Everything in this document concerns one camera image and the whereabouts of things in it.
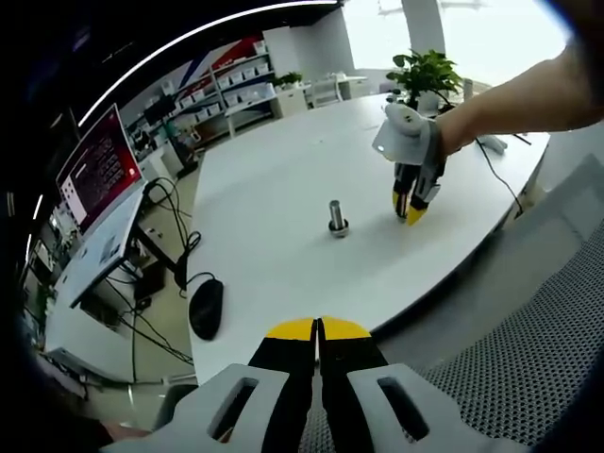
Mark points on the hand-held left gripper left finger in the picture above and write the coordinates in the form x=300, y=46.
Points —
x=283, y=377

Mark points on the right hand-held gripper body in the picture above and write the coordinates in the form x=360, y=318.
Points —
x=406, y=137

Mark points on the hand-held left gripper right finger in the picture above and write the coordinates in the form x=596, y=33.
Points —
x=349, y=377

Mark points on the steel threaded stud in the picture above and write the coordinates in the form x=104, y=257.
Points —
x=335, y=212

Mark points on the green potted plant white pot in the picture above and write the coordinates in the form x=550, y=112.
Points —
x=424, y=75

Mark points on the white bottle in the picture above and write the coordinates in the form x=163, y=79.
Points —
x=468, y=88

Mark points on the white chair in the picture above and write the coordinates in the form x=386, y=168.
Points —
x=330, y=92

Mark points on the black computer mouse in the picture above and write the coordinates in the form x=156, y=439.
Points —
x=206, y=309

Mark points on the black pen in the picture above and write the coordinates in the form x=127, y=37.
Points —
x=521, y=139

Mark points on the small green potted plant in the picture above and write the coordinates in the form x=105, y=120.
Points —
x=287, y=80

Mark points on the shelf of white bins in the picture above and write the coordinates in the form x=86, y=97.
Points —
x=226, y=85

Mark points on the white side desk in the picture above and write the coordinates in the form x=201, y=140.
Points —
x=89, y=292

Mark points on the ceiling light strip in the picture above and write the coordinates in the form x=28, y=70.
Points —
x=189, y=38

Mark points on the black monitor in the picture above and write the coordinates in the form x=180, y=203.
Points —
x=158, y=111

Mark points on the red-screen monitor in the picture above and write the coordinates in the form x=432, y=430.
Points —
x=99, y=174

